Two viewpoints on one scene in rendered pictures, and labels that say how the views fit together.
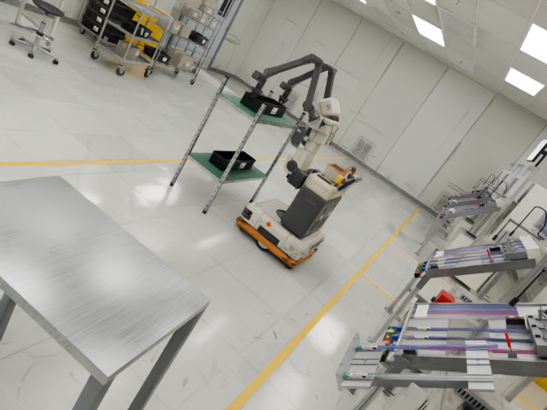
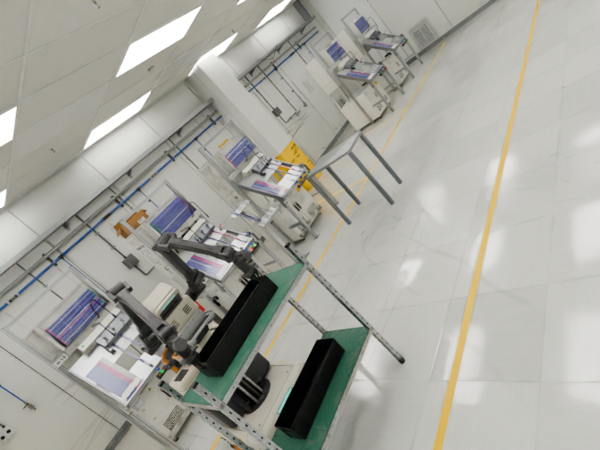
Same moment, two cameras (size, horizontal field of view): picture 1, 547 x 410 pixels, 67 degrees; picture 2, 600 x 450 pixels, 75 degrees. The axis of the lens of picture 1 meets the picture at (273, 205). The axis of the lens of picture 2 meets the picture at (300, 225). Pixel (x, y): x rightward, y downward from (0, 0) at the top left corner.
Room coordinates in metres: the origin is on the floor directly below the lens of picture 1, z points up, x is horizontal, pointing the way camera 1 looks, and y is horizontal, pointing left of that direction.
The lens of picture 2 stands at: (5.17, 2.16, 1.73)
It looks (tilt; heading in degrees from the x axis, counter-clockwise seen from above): 16 degrees down; 213
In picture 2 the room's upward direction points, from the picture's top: 44 degrees counter-clockwise
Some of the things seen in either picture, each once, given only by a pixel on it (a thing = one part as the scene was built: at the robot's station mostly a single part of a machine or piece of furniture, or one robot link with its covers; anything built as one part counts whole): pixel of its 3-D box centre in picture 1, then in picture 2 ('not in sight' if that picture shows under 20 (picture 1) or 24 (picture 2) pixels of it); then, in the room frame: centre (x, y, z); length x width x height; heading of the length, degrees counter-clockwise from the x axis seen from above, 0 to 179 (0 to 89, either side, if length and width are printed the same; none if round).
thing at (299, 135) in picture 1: (305, 135); (201, 332); (3.69, 0.09, 0.99); 0.28 x 0.16 x 0.22; 163
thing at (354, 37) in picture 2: not in sight; (371, 52); (-4.40, 0.45, 0.95); 1.36 x 0.82 x 1.90; 73
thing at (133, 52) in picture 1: (128, 50); not in sight; (6.09, 3.04, 0.30); 0.30 x 0.23 x 0.18; 1
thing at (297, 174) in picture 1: (295, 172); not in sight; (3.60, -0.01, 0.68); 0.28 x 0.27 x 0.25; 163
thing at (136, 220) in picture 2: not in sight; (138, 214); (1.74, -1.68, 1.82); 0.68 x 0.30 x 0.20; 163
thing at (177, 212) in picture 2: not in sight; (171, 218); (1.73, -1.36, 1.52); 0.51 x 0.13 x 0.27; 163
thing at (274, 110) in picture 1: (264, 105); (237, 323); (3.84, 0.55, 1.01); 0.57 x 0.17 x 0.11; 163
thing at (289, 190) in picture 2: not in sight; (279, 196); (0.40, -0.88, 0.65); 1.01 x 0.73 x 1.29; 73
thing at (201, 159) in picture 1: (240, 147); (295, 370); (3.82, 0.55, 0.55); 0.91 x 0.46 x 1.10; 163
